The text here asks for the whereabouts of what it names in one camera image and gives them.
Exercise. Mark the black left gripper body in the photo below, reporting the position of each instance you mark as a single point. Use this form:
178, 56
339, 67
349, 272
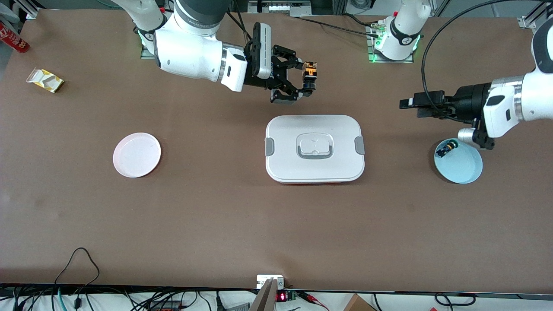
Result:
470, 99

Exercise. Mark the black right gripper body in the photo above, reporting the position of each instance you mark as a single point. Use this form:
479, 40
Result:
277, 71

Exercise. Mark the orange push button switch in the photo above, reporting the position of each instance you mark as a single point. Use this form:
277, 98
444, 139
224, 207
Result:
309, 78

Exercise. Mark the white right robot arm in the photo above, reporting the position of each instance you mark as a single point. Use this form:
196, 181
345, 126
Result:
185, 52

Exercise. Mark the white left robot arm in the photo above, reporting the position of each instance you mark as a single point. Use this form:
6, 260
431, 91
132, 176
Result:
505, 108

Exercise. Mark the white lidded box grey latches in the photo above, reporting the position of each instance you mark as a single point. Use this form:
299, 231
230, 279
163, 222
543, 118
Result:
285, 160

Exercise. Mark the brown cardboard box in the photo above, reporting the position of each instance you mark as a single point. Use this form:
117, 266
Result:
357, 304

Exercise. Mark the white power strip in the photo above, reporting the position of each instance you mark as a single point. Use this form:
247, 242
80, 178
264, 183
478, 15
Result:
278, 7

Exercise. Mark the light blue round plate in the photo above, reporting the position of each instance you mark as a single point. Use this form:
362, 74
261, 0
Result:
462, 166

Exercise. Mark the pink round plate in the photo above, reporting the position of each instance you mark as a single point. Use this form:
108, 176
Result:
136, 155

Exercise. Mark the small white device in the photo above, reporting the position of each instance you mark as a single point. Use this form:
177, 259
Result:
263, 280

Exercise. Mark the red digit display module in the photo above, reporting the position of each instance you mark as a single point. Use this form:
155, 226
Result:
281, 297

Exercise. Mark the red clip lead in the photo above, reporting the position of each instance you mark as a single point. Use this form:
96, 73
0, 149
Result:
309, 296

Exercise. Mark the grey metal bar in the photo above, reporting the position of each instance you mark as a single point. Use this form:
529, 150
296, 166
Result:
264, 300

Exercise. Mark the yellow open carton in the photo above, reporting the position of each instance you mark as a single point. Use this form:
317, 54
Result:
46, 80

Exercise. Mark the red drink can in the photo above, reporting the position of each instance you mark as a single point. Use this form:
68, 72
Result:
13, 39

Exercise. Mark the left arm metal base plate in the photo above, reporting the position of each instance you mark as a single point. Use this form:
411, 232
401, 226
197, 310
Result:
391, 61

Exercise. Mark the aluminium profile bracket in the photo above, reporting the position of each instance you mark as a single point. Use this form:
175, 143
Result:
525, 21

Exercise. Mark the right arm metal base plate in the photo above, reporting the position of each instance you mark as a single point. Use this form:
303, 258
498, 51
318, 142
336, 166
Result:
147, 55

